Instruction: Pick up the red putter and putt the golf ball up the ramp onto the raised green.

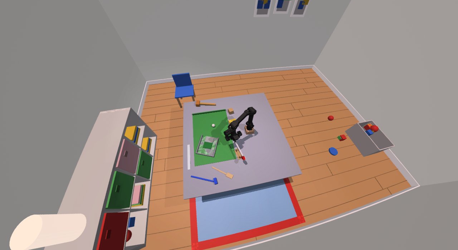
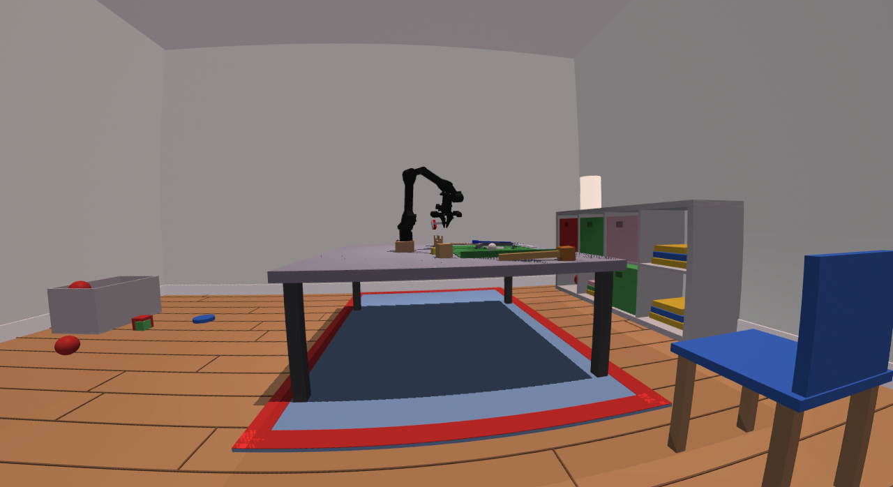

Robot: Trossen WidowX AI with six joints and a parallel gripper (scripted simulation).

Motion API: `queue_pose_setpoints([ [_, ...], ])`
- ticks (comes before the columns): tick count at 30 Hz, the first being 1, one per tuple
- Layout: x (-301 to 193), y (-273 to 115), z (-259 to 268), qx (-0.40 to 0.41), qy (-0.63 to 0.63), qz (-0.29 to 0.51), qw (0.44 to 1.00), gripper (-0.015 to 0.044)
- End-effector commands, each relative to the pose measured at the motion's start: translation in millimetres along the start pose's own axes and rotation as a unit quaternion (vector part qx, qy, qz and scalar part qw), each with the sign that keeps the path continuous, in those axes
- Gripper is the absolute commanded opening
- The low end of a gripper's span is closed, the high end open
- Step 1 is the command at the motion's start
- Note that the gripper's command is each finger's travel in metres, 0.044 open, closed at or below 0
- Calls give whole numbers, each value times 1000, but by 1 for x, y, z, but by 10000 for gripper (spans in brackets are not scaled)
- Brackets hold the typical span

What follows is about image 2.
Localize brown wooden mallet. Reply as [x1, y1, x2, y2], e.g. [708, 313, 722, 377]
[499, 246, 576, 261]

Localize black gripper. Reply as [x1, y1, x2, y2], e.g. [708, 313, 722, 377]
[430, 203, 462, 228]

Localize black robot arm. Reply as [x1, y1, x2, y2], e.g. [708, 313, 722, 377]
[397, 167, 464, 241]

